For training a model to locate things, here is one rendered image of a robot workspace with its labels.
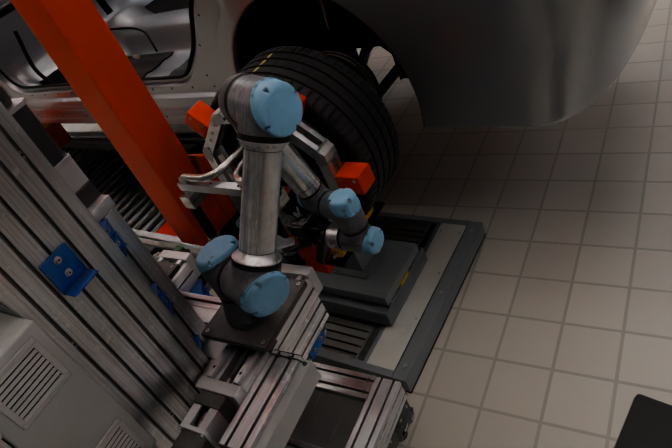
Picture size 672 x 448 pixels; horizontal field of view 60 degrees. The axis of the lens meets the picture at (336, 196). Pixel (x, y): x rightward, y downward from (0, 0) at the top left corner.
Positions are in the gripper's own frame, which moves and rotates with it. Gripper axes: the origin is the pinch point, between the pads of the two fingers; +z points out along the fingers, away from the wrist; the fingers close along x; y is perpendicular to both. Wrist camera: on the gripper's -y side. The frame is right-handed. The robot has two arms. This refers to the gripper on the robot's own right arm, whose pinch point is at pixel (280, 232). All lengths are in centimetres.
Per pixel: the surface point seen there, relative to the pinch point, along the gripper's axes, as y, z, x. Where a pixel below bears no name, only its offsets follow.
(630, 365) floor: -83, -85, -34
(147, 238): -44, 124, -21
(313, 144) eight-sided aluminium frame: 16.5, -6.6, -21.8
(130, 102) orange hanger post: 35, 65, -19
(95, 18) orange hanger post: 64, 65, -26
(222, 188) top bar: 14.8, 16.6, -1.5
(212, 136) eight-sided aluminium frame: 19.8, 34.1, -20.5
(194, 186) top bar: 14.5, 29.5, -1.5
